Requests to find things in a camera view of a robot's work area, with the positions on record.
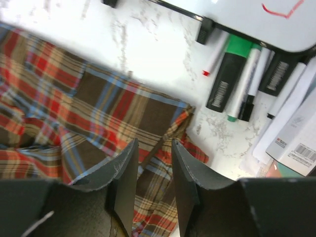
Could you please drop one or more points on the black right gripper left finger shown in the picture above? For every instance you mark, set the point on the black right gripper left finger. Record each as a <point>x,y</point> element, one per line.
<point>118,178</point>

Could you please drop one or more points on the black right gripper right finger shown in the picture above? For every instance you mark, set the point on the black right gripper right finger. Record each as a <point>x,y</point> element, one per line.
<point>190,177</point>

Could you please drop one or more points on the plaid long sleeve shirt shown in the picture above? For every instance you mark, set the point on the plaid long sleeve shirt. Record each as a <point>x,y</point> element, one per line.
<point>62,117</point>

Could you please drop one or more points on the black flat box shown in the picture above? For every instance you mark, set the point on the black flat box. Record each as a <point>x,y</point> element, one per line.
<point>295,145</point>

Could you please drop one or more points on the white green whiteboard marker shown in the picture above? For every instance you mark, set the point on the white green whiteboard marker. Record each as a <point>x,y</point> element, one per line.
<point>243,83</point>

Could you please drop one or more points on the green highlighter marker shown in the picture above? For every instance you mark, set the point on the green highlighter marker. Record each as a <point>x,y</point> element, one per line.
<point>233,62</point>

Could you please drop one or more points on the white red-tip marker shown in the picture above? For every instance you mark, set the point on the white red-tip marker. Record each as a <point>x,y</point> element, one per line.
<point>218,41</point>

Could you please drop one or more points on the black highlighter marker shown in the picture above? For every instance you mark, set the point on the black highlighter marker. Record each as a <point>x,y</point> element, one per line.
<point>278,73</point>

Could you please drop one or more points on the white black-cap marker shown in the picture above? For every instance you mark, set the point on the white black-cap marker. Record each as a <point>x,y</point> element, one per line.
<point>285,92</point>

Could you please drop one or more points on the small whiteboard with stand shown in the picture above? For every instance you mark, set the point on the small whiteboard with stand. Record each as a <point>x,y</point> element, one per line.
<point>285,25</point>

